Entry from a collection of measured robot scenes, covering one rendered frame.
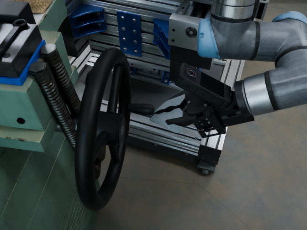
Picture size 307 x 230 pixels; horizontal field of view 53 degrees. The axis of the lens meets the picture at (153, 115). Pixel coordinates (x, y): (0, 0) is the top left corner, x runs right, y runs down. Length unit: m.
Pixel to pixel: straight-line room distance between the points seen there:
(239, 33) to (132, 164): 0.99
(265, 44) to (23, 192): 0.56
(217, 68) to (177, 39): 0.71
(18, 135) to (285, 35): 0.49
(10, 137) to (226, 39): 0.41
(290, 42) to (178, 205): 0.93
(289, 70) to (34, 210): 0.60
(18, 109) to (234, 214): 1.09
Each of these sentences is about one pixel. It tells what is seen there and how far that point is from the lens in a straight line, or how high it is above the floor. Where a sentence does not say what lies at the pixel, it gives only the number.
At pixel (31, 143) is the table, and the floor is 0.86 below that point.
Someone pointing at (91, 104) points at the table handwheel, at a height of 0.94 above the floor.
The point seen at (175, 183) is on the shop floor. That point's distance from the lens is 1.41.
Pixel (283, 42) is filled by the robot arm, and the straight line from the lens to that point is 0.62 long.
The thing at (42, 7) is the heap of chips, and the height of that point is 0.90.
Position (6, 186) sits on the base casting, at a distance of 0.64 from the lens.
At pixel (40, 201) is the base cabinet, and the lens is 0.78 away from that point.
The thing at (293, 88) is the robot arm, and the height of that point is 0.89.
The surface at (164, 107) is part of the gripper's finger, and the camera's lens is 0.66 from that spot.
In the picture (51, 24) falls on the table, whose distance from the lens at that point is 0.73.
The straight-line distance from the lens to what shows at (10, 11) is 0.52.
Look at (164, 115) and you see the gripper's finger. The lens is 0.64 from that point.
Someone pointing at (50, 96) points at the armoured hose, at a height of 0.92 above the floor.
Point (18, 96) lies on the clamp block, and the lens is 0.46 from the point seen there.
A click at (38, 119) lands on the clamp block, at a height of 0.90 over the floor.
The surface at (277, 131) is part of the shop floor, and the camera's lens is 1.69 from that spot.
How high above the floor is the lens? 1.26
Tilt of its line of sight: 50 degrees down
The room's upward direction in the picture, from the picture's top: straight up
